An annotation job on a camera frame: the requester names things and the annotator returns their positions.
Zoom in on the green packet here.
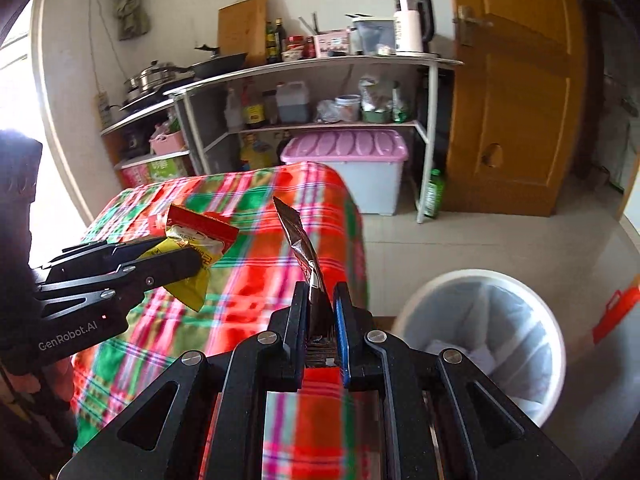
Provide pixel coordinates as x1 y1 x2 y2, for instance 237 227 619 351
392 82 409 124

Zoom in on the white kitchen shelf rack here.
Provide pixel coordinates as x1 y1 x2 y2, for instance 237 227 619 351
99 54 465 225

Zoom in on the green glass bottle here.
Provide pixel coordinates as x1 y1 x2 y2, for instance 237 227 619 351
423 168 446 219

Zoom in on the white round tub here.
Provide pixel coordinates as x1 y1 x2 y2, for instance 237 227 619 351
334 94 362 122

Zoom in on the black induction cooker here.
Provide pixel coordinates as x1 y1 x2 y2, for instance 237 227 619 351
117 89 177 114

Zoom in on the white electric kettle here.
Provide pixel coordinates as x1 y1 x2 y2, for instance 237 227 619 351
393 0 435 56

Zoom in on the dark cooking pot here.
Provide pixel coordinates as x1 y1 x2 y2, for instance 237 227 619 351
122 129 151 154

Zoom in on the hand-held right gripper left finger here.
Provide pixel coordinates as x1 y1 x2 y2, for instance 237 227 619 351
56 282 309 480

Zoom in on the steel steamer pot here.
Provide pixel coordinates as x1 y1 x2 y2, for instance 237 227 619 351
123 59 179 94

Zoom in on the yellow red snack wrapper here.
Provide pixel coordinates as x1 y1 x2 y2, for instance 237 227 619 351
137 203 240 313

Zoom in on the hanging grey cloth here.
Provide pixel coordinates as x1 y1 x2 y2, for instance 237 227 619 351
104 0 151 41

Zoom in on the yellow label soy sauce bottle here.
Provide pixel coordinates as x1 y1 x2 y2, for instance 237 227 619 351
242 82 266 129

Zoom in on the green cardboard box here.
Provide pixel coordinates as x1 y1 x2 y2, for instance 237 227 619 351
117 152 194 189

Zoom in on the red plastic object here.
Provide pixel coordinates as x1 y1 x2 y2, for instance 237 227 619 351
592 274 640 346

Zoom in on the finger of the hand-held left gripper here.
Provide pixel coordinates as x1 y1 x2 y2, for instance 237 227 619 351
46 238 167 275
37 248 203 319

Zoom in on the white trash bin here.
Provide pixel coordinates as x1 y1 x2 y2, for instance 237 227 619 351
392 268 567 429

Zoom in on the pink utensil holder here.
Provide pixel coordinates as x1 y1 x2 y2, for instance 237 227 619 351
312 28 351 59

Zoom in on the crumpled clear plastic bag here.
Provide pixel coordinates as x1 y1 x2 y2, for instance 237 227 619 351
314 99 341 124

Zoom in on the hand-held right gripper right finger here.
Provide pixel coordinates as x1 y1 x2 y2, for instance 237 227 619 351
333 282 582 480

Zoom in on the wooden door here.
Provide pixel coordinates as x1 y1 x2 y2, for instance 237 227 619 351
442 0 587 219

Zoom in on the white power strip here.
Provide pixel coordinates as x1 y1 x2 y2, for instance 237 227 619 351
94 92 111 131

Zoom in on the wooden cutting board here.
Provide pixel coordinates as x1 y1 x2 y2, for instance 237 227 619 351
217 0 269 69

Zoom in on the pink plastic basket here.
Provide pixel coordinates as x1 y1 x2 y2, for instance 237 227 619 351
149 129 186 157

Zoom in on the white food bag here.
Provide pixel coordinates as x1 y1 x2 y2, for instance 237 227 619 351
358 77 396 111

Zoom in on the black frying pan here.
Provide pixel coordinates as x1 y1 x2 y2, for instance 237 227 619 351
187 44 249 79

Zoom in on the dark liquid plastic jug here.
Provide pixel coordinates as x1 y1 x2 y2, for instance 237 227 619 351
275 80 311 124

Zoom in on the clear plastic bottle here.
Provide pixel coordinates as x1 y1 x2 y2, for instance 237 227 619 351
224 87 244 131

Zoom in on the yellow cooking oil bottle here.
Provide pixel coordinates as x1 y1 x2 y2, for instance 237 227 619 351
239 134 276 171

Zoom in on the pink lid storage box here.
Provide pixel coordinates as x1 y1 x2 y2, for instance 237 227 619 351
279 128 409 216

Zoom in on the dark brown foil wrapper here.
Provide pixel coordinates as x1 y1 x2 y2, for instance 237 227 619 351
272 196 337 347

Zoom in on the plaid tablecloth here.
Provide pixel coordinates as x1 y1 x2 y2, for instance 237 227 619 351
70 161 369 480

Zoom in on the person's left hand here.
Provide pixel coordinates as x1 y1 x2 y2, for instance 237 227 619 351
9 359 74 405

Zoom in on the clear lidded plastic container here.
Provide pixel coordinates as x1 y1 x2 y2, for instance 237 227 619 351
352 16 396 56

